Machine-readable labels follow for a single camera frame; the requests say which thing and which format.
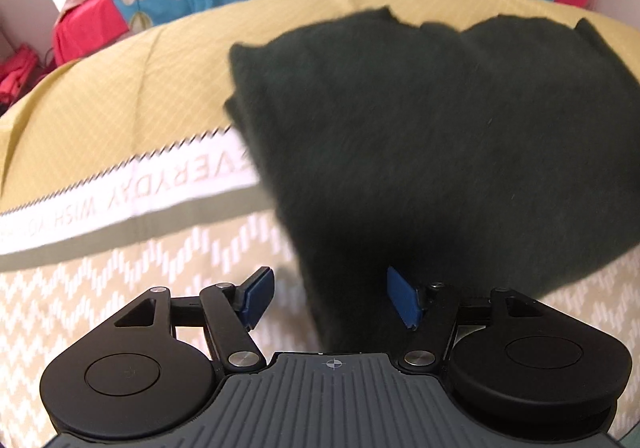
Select yellow patterned bedspread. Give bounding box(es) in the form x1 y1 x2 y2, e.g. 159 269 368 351
0 0 640 448

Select red bags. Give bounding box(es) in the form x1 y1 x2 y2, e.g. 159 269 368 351
0 43 40 105

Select dark green sweater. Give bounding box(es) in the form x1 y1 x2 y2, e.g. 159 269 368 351
222 6 640 354

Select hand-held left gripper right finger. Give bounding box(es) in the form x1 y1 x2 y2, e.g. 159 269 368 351
386 267 543 374

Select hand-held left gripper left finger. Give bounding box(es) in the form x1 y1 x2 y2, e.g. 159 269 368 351
114 267 267 374

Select red bed sheet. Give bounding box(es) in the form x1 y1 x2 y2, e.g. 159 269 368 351
52 0 596 68

